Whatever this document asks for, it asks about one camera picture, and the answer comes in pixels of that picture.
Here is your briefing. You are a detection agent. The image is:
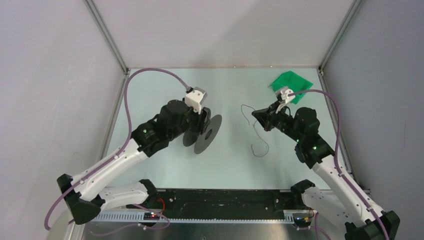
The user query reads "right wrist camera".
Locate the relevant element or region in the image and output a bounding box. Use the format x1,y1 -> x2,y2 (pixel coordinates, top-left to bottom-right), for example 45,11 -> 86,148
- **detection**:
275,86 -> 295,114

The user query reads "thin grey wire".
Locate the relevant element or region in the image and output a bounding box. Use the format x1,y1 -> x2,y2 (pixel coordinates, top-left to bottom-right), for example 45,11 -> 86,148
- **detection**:
240,104 -> 270,158

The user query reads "green plastic bin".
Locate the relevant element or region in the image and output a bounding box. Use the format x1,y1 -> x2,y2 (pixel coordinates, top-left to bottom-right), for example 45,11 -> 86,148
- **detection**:
268,71 -> 313,101

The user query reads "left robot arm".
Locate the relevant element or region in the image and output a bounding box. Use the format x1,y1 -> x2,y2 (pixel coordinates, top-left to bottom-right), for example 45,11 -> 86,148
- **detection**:
56,99 -> 221,225

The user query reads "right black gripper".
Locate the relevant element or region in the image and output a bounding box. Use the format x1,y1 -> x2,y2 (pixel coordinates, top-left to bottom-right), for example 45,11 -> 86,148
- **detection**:
252,100 -> 304,143

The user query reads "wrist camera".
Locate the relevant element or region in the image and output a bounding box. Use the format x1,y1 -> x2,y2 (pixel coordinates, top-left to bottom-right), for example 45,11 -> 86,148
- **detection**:
275,86 -> 295,114
183,87 -> 207,115

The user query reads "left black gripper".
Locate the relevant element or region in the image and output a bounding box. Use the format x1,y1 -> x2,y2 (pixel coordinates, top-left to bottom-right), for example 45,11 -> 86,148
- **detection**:
168,102 -> 212,141

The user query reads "black cable spool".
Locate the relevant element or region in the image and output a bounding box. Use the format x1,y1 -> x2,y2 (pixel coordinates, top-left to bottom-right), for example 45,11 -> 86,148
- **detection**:
182,114 -> 222,155

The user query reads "right circuit board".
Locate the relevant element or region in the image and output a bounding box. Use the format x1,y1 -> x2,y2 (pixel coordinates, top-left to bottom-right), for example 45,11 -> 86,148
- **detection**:
293,217 -> 312,229

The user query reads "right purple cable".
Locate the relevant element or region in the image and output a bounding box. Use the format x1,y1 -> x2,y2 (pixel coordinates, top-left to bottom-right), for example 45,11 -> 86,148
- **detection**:
288,89 -> 392,240

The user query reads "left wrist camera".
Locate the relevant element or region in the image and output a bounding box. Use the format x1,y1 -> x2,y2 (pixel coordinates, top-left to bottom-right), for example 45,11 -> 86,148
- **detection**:
183,87 -> 207,115

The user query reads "purple cable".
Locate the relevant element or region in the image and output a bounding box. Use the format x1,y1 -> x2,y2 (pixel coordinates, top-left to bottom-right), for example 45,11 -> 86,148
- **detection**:
43,67 -> 192,232
288,89 -> 392,240

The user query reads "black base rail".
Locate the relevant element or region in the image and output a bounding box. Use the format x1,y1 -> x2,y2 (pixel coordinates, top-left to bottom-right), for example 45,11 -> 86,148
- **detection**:
141,188 -> 308,221

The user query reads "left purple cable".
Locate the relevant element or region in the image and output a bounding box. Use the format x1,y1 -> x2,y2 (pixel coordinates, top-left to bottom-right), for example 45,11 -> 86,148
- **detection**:
43,67 -> 192,232

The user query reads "left circuit board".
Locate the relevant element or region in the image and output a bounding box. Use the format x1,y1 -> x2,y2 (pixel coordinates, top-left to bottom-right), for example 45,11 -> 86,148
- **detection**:
143,212 -> 161,221

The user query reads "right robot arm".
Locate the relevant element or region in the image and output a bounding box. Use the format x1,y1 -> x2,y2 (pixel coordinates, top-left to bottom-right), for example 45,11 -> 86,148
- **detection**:
251,103 -> 400,240

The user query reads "circuit board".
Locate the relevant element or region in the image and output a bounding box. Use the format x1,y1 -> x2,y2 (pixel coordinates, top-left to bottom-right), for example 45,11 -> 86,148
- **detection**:
143,212 -> 161,221
293,217 -> 312,229

